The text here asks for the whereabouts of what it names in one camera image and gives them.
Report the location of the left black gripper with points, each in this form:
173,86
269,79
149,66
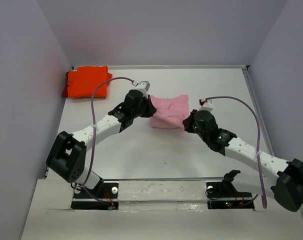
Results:
150,110

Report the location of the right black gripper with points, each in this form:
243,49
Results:
188,121

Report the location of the pink t-shirt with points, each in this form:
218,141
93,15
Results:
170,112

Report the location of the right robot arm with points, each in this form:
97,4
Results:
279,179

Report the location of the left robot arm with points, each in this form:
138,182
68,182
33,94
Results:
67,156

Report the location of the folded orange t-shirt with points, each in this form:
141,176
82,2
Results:
82,82

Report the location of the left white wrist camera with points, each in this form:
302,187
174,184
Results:
142,86

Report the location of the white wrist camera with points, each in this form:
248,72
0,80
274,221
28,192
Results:
206,105
142,86

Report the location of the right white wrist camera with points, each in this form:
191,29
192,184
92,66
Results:
206,105

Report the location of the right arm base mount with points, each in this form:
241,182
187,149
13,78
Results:
222,195

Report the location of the aluminium table edge rail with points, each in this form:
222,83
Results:
153,67

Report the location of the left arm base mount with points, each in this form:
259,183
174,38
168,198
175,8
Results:
103,197

